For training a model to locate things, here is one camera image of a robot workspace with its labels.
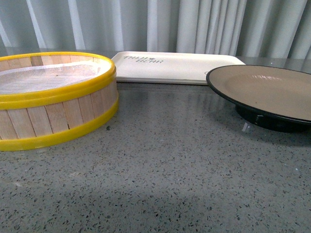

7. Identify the white mesh steamer liner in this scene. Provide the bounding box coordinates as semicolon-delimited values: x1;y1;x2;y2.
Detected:
0;61;111;95

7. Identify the brown plate with black rim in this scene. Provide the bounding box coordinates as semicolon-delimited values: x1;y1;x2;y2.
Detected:
206;65;311;133

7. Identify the yellow rimmed bamboo steamer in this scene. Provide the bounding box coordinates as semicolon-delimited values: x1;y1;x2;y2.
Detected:
0;51;119;151

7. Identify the grey pleated curtain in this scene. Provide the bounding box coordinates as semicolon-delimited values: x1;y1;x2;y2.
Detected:
0;0;311;59

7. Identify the white rectangular tray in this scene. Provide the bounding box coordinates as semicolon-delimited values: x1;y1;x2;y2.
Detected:
112;51;244;85

